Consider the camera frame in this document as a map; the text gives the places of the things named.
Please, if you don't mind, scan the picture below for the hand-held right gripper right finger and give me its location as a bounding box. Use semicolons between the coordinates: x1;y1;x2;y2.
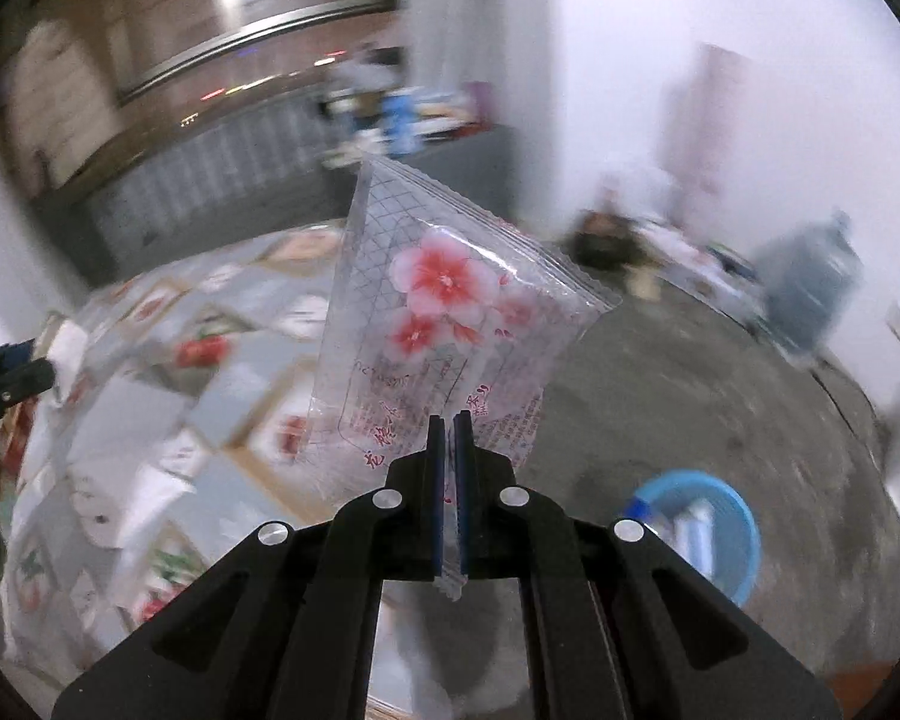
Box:
454;411;845;720

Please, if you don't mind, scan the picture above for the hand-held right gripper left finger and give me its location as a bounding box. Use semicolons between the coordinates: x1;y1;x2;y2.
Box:
51;415;451;720

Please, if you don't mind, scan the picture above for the clear flower-print plastic wrapper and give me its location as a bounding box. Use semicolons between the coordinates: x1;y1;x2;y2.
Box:
311;157;622;605

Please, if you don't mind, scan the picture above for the blue plastic wastebasket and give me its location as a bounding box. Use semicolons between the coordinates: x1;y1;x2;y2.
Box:
626;469;762;608

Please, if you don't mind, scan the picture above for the fruit-print tablecloth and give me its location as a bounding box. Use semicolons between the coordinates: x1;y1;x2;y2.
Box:
0;217;451;691

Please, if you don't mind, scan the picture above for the metal railing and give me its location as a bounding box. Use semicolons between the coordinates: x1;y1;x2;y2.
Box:
30;0;413;256

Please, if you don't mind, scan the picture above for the grey cabinet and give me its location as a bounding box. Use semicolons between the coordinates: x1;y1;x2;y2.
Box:
412;124;518;218

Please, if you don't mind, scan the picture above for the blue bottle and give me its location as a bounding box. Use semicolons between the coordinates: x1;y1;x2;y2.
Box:
382;90;417;155

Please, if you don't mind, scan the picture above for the large water jug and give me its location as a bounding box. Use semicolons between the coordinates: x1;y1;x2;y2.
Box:
754;210;863;361

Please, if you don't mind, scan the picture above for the pink rolled mat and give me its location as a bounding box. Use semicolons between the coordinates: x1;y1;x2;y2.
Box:
664;41;758;218

